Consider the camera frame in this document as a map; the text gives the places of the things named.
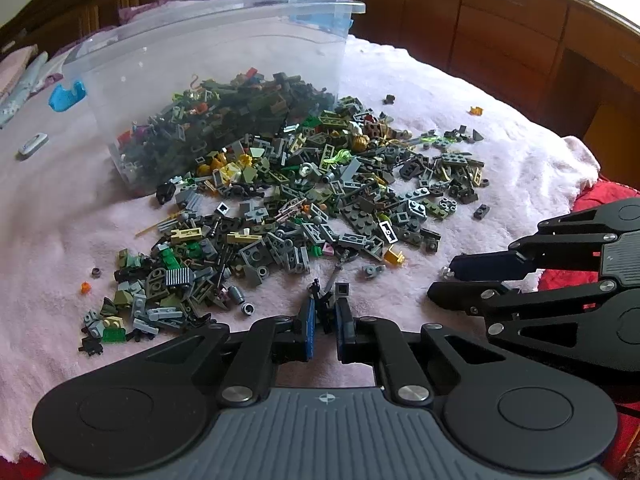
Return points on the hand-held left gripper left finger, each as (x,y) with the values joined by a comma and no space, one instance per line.
(310,332)

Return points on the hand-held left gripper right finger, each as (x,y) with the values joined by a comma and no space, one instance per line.
(342,332)

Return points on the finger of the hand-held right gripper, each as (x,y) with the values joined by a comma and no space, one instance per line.
(480,266)
(460,295)

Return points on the dark toy brick piece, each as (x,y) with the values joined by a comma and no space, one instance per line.
(327,316)

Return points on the pile of mixed toy bricks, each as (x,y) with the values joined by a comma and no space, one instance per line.
(310,200)

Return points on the clear plastic storage bin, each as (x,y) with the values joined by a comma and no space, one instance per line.
(200,50)

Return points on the red blanket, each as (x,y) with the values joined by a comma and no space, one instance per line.
(600,195)

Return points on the pink fluffy blanket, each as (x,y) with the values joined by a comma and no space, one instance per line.
(510,130)

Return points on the dark stray toy brick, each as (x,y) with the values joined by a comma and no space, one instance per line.
(389,98)

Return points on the wooden cabinet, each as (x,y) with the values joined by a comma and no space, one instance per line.
(500,35)

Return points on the small white oval object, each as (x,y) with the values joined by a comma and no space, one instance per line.
(32,144)

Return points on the pillow with purple ruffles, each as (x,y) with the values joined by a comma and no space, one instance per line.
(170,2)

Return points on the light blue quilt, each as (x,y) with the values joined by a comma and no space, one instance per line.
(25,87)

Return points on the pink striped quilt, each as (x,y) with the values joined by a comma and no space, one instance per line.
(15,67)

